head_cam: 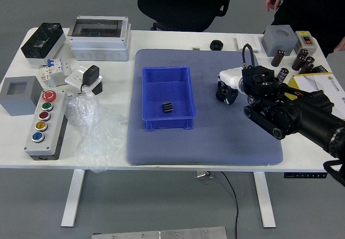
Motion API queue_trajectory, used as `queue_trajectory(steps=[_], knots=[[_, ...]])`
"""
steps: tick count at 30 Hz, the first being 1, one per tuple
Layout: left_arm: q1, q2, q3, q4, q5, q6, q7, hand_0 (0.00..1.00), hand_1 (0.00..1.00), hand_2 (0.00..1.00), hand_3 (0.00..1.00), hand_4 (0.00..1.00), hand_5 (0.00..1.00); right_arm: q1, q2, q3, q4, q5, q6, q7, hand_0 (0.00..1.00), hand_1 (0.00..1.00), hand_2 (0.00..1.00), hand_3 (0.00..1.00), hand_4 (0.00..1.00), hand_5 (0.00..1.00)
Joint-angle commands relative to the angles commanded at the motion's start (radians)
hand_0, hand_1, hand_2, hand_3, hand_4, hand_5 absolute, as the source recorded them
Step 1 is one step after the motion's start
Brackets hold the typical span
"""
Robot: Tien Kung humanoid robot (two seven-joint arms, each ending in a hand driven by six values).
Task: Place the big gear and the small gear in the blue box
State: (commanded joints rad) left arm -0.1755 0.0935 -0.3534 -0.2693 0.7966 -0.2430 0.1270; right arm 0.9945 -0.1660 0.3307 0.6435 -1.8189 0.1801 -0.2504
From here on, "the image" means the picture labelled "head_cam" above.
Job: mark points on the person's left hand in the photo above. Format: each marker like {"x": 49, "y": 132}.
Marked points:
{"x": 342, "y": 44}

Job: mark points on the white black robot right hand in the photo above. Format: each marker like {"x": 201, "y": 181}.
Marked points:
{"x": 230, "y": 76}

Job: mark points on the large black gear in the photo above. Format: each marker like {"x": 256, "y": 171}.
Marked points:
{"x": 219, "y": 96}

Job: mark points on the small black gear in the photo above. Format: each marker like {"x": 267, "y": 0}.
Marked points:
{"x": 167, "y": 107}

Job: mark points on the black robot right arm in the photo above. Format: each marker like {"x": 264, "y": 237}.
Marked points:
{"x": 296, "y": 112}

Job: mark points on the yellow white cardboard box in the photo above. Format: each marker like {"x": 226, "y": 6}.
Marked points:
{"x": 318, "y": 81}

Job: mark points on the small black box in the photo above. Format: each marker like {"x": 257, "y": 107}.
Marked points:
{"x": 98, "y": 88}

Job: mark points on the grey distribution box clear window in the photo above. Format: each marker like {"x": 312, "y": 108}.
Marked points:
{"x": 99, "y": 45}

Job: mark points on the small black module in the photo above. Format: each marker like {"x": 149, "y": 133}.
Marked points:
{"x": 321, "y": 70}

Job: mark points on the brown capacitor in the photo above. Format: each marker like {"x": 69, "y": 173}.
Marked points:
{"x": 308, "y": 64}
{"x": 298, "y": 60}
{"x": 277, "y": 58}

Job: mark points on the person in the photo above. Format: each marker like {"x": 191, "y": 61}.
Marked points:
{"x": 315, "y": 10}

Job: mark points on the small metal piece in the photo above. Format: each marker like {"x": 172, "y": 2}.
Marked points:
{"x": 196, "y": 48}

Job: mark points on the grey cube round recess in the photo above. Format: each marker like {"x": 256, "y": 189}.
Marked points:
{"x": 277, "y": 43}

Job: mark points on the black capacitor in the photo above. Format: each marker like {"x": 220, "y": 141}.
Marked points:
{"x": 283, "y": 74}

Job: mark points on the blue plastic bin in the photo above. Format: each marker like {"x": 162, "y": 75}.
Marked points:
{"x": 167, "y": 88}

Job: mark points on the blue-grey mat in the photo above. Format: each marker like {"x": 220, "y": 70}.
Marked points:
{"x": 215, "y": 142}

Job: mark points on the black office chair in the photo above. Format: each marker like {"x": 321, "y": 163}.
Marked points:
{"x": 183, "y": 5}

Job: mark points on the black table control panel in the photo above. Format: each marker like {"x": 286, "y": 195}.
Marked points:
{"x": 304, "y": 175}

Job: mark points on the white table leg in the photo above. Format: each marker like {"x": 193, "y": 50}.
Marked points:
{"x": 72, "y": 198}
{"x": 265, "y": 201}

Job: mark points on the black power adapter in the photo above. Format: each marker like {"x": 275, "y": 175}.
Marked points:
{"x": 90, "y": 74}

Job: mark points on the clear plastic bag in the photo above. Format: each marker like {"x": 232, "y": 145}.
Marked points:
{"x": 91, "y": 131}

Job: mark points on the white socket panel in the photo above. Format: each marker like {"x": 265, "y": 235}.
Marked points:
{"x": 74, "y": 78}

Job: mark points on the metal plate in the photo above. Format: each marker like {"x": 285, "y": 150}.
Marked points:
{"x": 161, "y": 233}

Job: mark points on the white blue circuit breaker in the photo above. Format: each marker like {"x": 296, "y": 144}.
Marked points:
{"x": 56, "y": 65}

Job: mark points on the white orange circuit breaker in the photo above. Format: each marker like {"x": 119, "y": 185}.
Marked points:
{"x": 45, "y": 73}

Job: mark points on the grey five-button control station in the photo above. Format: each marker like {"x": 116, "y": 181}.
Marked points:
{"x": 43, "y": 147}

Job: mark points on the grey cube square recess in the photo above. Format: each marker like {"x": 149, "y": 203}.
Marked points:
{"x": 16, "y": 104}

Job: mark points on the grey two-button switch box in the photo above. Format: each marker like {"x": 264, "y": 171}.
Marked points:
{"x": 306, "y": 41}

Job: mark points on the white wall switch panel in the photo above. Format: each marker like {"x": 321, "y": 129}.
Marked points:
{"x": 248, "y": 41}

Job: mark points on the metal under-table bracket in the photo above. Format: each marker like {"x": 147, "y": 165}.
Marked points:
{"x": 203, "y": 174}

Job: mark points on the black-lidded white enclosure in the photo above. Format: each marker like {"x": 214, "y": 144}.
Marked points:
{"x": 40, "y": 43}

